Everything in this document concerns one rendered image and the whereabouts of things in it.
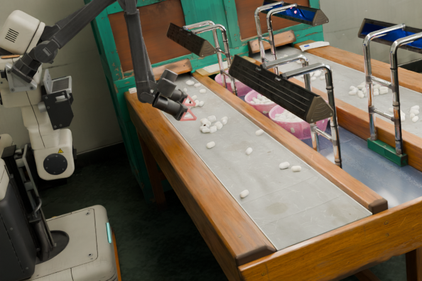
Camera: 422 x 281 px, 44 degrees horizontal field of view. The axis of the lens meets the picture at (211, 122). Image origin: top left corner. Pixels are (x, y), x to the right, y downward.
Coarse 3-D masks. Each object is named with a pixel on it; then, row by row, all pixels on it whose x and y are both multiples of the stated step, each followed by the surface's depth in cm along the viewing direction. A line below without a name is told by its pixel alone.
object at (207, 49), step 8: (168, 32) 278; (176, 32) 265; (184, 32) 253; (176, 40) 261; (184, 40) 250; (192, 40) 239; (200, 40) 229; (192, 48) 237; (200, 48) 227; (208, 48) 226; (200, 56) 226
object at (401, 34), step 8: (368, 24) 202; (376, 24) 198; (384, 24) 193; (392, 24) 189; (360, 32) 205; (368, 32) 201; (400, 32) 185; (408, 32) 181; (416, 32) 177; (376, 40) 196; (384, 40) 191; (392, 40) 187; (408, 48) 179; (416, 48) 175
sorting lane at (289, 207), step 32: (192, 96) 276; (192, 128) 234; (224, 128) 227; (256, 128) 220; (224, 160) 198; (256, 160) 192; (288, 160) 187; (256, 192) 171; (288, 192) 167; (320, 192) 163; (256, 224) 154; (288, 224) 151; (320, 224) 148
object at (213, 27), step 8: (192, 24) 259; (200, 24) 260; (216, 24) 247; (192, 32) 244; (200, 32) 246; (216, 32) 264; (224, 32) 249; (216, 40) 265; (224, 40) 251; (216, 48) 267; (224, 48) 253; (224, 72) 268; (224, 80) 273; (232, 80) 258; (232, 88) 260
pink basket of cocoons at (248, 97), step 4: (252, 92) 256; (256, 92) 258; (248, 96) 253; (252, 96) 256; (256, 96) 257; (248, 100) 252; (252, 100) 255; (252, 104) 240; (256, 104) 238; (260, 104) 237; (264, 104) 236; (268, 104) 235; (272, 104) 235; (276, 104) 236; (256, 108) 241; (260, 108) 239; (264, 108) 238; (268, 108) 237; (272, 108) 237; (268, 116) 241
